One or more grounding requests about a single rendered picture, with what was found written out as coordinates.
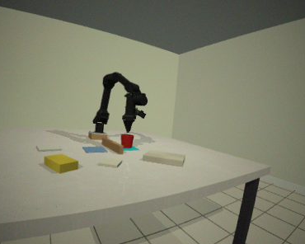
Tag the brown wooden plank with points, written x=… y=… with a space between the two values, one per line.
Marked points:
x=112 y=145

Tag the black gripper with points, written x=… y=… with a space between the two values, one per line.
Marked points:
x=129 y=117

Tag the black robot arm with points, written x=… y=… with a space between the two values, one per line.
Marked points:
x=135 y=98

